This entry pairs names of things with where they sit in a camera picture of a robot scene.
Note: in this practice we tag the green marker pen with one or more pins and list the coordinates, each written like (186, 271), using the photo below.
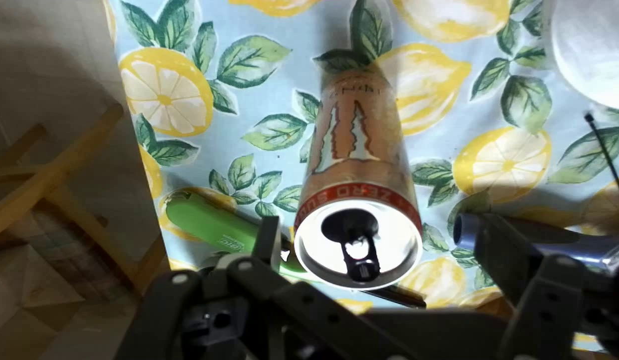
(208, 228)

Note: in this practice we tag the lemon print tablecloth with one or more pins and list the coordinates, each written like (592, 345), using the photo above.
(224, 96)

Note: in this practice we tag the white pot lid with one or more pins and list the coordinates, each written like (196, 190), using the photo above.
(584, 39)

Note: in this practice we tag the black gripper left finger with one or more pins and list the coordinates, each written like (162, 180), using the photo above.
(240, 311)

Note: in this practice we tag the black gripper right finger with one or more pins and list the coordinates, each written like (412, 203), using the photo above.
(560, 282)

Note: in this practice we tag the orange energy drink can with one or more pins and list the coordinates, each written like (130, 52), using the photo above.
(358, 225)

